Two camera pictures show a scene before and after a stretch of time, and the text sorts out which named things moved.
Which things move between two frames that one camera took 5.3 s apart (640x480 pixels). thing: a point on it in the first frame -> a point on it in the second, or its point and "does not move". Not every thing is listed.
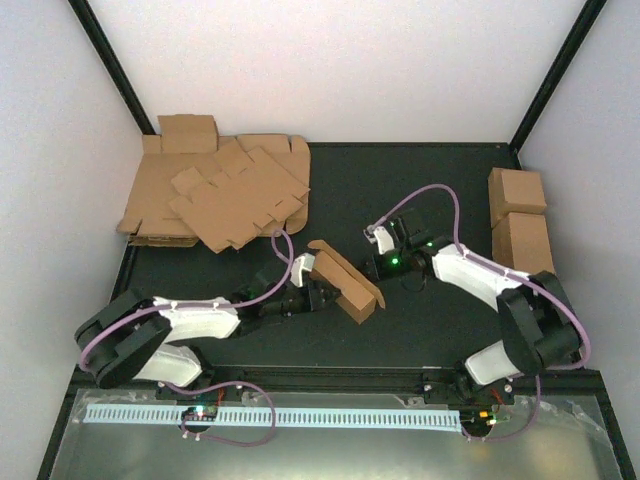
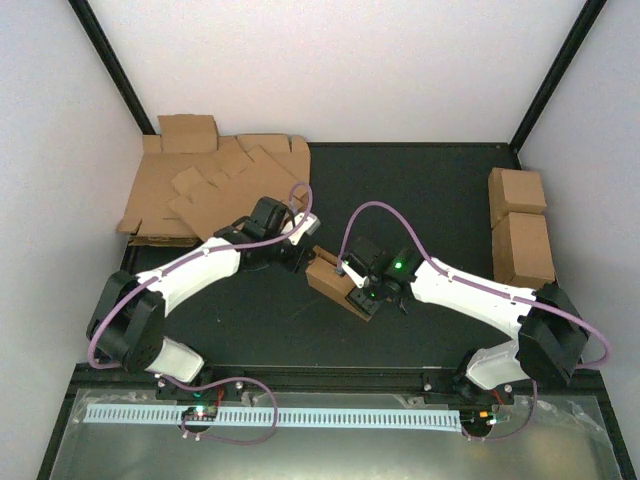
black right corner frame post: x=568 y=52 does not move
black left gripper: x=314 y=300 -> x=303 y=255
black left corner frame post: x=110 y=62 does not move
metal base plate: x=542 y=436 does not move
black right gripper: x=378 y=268 -> x=369 y=307
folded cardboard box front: x=521 y=242 does not move
